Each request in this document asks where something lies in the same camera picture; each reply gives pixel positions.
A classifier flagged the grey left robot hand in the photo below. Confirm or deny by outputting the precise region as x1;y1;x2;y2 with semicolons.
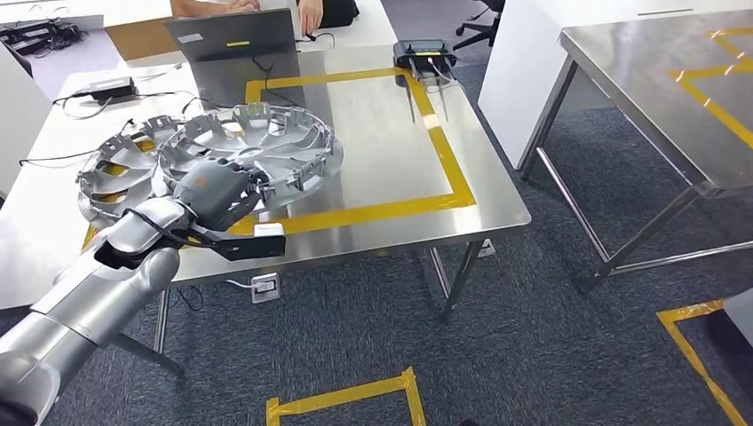
173;157;269;233

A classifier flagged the person's left hand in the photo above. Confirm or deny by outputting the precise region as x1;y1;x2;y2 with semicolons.
297;0;325;36

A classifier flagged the grey plastic hubcap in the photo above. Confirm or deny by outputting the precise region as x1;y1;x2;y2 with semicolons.
157;102;345;213
76;115;184;227

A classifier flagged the steel workbench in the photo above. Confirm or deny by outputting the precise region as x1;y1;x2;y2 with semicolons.
0;43;533;366

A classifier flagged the black bag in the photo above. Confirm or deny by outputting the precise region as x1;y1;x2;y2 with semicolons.
320;0;360;29

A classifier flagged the grey laptop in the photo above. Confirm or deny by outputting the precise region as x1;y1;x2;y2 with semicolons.
163;8;300;63

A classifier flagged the white desk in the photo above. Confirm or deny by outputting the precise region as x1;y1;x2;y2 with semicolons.
0;0;398;67

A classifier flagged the brown board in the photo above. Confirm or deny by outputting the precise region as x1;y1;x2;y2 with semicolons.
104;17;178;62

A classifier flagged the black router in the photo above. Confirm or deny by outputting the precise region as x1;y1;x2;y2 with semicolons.
392;38;459;70

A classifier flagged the black power adapter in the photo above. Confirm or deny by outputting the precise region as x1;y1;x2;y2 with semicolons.
88;76;138;101

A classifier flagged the black office chair base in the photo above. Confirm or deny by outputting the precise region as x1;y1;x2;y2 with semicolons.
453;0;506;51

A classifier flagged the yellow table tape square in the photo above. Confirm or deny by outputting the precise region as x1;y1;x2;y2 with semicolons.
226;66;477;236
667;26;753;151

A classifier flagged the yellow floor tape square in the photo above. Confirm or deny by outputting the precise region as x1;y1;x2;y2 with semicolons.
655;298;753;426
266;367;426;426

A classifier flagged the steel table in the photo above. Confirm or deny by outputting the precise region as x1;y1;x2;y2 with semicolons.
520;8;753;296

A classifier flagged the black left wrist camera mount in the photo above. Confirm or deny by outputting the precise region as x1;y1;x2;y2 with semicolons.
194;222;288;263

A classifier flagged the black laptop cable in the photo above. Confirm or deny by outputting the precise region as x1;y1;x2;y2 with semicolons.
252;55;301;108

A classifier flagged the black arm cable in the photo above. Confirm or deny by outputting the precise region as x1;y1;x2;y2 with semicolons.
120;207;220;249

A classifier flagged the black adapter cable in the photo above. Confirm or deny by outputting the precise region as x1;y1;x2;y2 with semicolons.
52;88;198;119

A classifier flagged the black table cable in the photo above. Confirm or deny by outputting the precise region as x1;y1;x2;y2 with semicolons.
17;117;137;169

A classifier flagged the black cable tangle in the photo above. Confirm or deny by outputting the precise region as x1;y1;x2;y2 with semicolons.
0;17;90;60

